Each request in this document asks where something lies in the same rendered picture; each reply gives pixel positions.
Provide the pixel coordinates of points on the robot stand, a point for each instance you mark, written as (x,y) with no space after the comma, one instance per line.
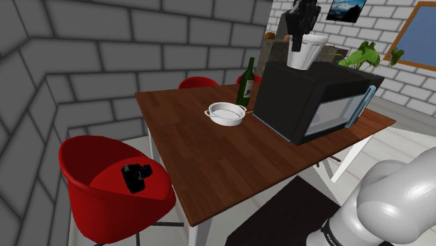
(289,218)

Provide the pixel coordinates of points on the green leafy plant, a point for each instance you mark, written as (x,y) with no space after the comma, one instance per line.
(362,56)

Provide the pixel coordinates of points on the green wine bottle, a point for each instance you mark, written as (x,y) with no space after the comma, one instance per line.
(245,92)

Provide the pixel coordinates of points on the wood framed window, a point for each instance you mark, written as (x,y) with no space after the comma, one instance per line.
(417,37)

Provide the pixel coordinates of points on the black microwave oven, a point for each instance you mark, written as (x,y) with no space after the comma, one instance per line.
(289,98)

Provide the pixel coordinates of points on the white tapered pot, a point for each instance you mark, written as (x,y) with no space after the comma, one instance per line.
(307,56)

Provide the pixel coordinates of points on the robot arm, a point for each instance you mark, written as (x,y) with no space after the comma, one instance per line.
(391,204)

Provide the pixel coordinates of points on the red tub chair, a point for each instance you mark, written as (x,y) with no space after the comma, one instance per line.
(197,82)
(256,78)
(102,211)

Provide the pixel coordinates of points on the black camera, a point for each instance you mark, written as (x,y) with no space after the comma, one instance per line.
(134,181)

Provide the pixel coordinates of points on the dark framed wall picture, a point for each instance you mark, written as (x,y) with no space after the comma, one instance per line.
(345,10)

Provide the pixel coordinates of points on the wooden table with white legs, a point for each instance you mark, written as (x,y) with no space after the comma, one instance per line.
(211,160)

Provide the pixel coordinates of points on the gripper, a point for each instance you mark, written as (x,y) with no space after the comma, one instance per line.
(301,17)

